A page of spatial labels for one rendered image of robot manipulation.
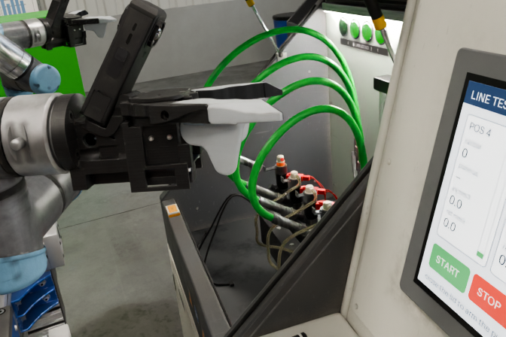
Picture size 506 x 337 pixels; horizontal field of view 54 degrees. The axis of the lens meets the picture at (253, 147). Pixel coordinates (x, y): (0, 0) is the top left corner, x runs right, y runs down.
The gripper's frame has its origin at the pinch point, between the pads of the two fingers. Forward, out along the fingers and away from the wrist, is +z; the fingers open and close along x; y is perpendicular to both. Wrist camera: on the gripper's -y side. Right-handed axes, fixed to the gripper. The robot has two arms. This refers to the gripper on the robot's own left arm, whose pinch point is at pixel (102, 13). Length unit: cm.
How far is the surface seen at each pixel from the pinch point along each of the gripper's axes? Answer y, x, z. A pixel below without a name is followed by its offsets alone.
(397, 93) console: -5, 104, -18
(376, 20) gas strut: -14, 98, -16
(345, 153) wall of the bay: 35, 70, 31
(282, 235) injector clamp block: 37, 79, -11
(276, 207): 24, 83, -19
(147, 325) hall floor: 149, -17, 16
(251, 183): 14, 85, -29
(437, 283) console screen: 14, 120, -33
